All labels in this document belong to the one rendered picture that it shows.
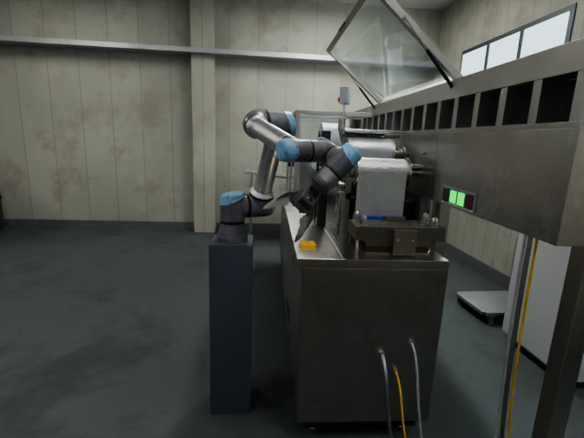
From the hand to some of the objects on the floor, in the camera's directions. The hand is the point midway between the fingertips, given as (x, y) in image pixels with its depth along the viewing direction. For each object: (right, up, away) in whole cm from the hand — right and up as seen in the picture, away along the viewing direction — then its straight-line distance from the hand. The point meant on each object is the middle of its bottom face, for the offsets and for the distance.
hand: (278, 227), depth 116 cm
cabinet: (+29, -76, +179) cm, 197 cm away
